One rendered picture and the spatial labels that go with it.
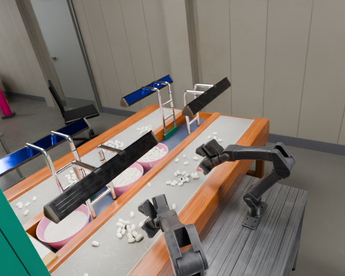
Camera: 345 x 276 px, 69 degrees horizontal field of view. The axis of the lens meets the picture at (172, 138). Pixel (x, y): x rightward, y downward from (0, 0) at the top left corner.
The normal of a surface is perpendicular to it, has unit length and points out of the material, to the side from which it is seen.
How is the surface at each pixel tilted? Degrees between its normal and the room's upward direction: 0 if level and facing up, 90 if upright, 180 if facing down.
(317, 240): 0
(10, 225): 90
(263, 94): 90
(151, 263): 0
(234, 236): 0
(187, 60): 90
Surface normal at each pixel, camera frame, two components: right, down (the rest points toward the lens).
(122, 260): -0.13, -0.87
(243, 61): -0.56, 0.46
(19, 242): 0.82, 0.17
